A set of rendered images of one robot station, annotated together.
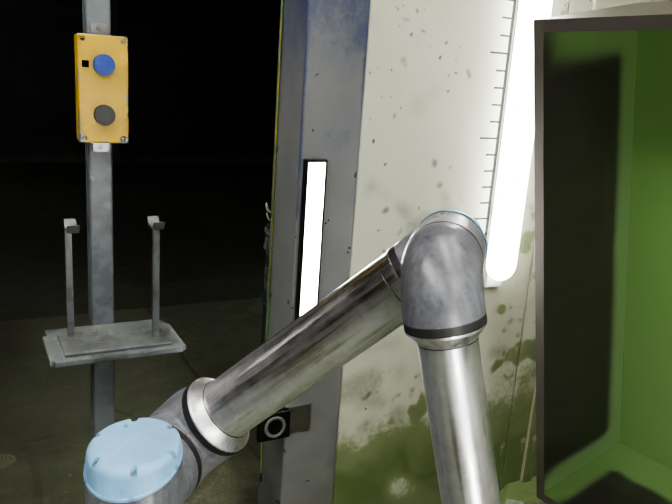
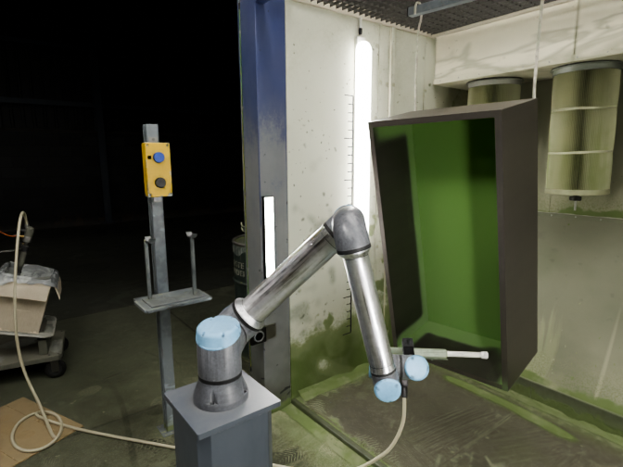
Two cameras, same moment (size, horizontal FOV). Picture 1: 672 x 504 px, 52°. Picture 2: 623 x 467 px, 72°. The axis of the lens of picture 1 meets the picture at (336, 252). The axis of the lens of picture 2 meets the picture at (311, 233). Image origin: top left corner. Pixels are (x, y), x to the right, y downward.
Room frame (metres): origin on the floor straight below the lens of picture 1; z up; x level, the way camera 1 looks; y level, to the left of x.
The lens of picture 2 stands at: (-0.44, 0.20, 1.47)
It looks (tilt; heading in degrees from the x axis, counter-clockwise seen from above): 10 degrees down; 351
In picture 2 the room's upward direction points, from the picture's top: straight up
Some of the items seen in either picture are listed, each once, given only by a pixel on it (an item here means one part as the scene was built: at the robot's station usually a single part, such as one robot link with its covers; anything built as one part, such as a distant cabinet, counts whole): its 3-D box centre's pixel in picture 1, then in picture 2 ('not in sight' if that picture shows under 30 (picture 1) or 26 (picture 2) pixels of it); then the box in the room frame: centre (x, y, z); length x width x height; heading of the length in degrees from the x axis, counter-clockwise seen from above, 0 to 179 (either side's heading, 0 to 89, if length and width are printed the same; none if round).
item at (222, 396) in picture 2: not in sight; (221, 384); (0.99, 0.30, 0.69); 0.19 x 0.19 x 0.10
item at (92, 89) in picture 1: (101, 89); (157, 170); (1.76, 0.61, 1.42); 0.12 x 0.06 x 0.26; 119
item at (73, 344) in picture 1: (113, 281); (171, 267); (1.67, 0.56, 0.95); 0.26 x 0.15 x 0.32; 119
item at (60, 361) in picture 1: (113, 340); (171, 299); (1.69, 0.57, 0.78); 0.31 x 0.23 x 0.01; 119
